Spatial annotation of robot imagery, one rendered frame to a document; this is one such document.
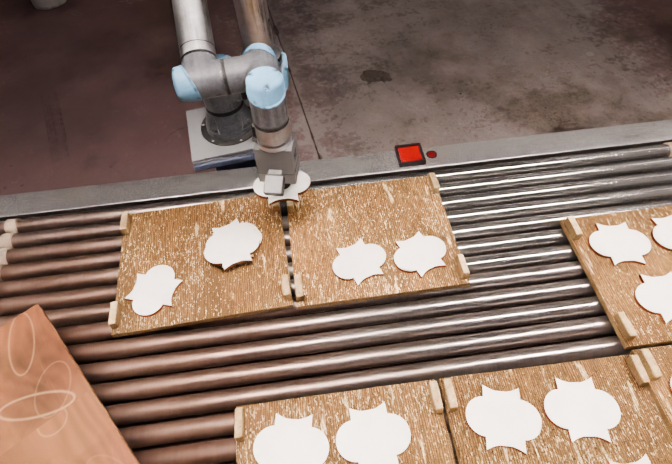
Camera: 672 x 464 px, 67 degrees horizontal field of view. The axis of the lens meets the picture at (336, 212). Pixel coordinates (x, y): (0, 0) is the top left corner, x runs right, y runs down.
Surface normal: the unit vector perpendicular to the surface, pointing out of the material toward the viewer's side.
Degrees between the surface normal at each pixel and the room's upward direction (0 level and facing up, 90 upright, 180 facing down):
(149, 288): 0
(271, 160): 90
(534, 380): 0
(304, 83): 0
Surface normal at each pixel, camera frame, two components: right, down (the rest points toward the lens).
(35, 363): -0.03, -0.62
